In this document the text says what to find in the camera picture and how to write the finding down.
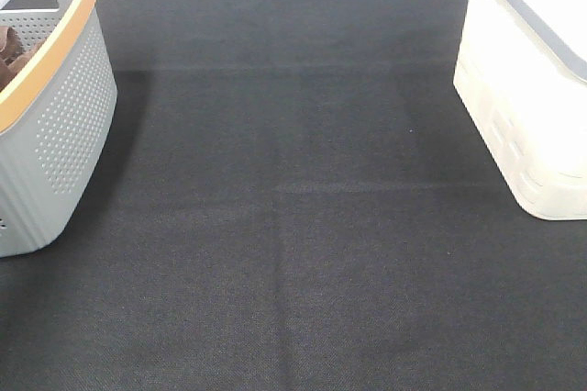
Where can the brown towel in basket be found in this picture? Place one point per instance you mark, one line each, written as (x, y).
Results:
(14, 57)

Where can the black table cloth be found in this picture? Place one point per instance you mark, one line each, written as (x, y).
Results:
(293, 197)

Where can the grey perforated laundry basket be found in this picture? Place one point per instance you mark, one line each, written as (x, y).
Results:
(55, 118)

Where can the white storage bin grey rim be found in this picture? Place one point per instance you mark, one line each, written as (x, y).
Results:
(521, 74)

